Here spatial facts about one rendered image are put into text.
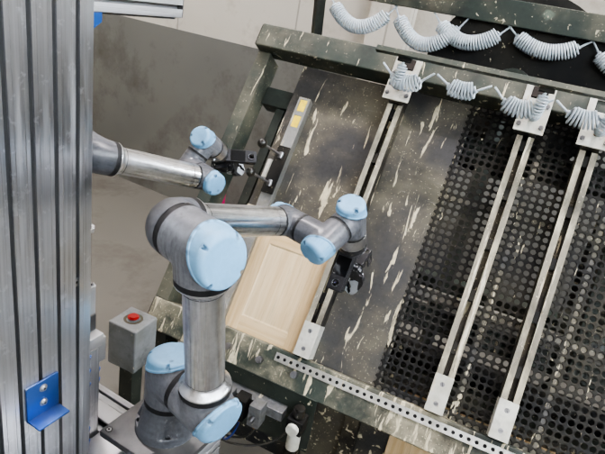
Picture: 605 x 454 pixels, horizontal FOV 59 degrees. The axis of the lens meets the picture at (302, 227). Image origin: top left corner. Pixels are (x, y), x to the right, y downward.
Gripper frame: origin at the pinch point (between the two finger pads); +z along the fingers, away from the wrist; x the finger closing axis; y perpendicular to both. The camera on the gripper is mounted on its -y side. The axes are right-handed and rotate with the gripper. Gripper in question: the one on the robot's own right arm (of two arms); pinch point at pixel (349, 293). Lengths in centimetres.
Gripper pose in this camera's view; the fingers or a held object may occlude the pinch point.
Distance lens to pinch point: 157.6
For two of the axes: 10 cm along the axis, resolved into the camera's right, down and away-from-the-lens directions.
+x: -8.5, -3.3, 4.0
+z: 0.8, 6.8, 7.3
